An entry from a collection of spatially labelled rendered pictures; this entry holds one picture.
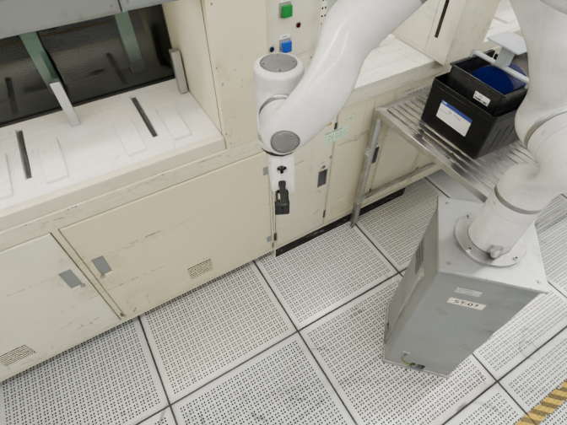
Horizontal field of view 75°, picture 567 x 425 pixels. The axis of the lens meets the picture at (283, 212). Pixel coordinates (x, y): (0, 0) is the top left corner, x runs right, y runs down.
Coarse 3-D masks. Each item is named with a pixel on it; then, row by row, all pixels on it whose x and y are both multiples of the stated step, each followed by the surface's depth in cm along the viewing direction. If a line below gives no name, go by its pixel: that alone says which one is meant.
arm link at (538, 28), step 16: (512, 0) 61; (528, 0) 59; (528, 16) 60; (544, 16) 59; (560, 16) 58; (528, 32) 61; (544, 32) 59; (560, 32) 58; (528, 48) 62; (544, 48) 60; (560, 48) 59; (528, 64) 66; (544, 64) 61; (560, 64) 60; (544, 80) 64; (560, 80) 62; (528, 96) 71; (544, 96) 67; (560, 96) 65; (528, 112) 77; (544, 112) 76; (560, 112) 75; (528, 128) 80
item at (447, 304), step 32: (448, 224) 110; (416, 256) 133; (448, 256) 103; (416, 288) 125; (448, 288) 107; (480, 288) 103; (512, 288) 100; (544, 288) 96; (416, 320) 126; (448, 320) 120; (480, 320) 116; (384, 352) 160; (416, 352) 145; (448, 352) 138
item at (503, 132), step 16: (432, 96) 134; (448, 96) 127; (432, 112) 136; (448, 112) 130; (464, 112) 124; (480, 112) 119; (512, 112) 117; (448, 128) 133; (464, 128) 126; (480, 128) 121; (496, 128) 120; (512, 128) 125; (464, 144) 129; (480, 144) 123; (496, 144) 128
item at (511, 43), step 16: (512, 32) 119; (512, 48) 112; (464, 64) 128; (480, 64) 133; (496, 64) 120; (448, 80) 129; (464, 80) 124; (480, 80) 119; (528, 80) 115; (464, 96) 126; (480, 96) 120; (496, 96) 116; (512, 96) 117; (496, 112) 119
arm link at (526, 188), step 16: (544, 128) 76; (560, 128) 74; (528, 144) 80; (544, 144) 76; (560, 144) 73; (544, 160) 76; (560, 160) 72; (512, 176) 87; (528, 176) 83; (544, 176) 76; (560, 176) 73; (496, 192) 92; (512, 192) 87; (528, 192) 83; (544, 192) 80; (560, 192) 78; (512, 208) 89; (528, 208) 87; (544, 208) 89
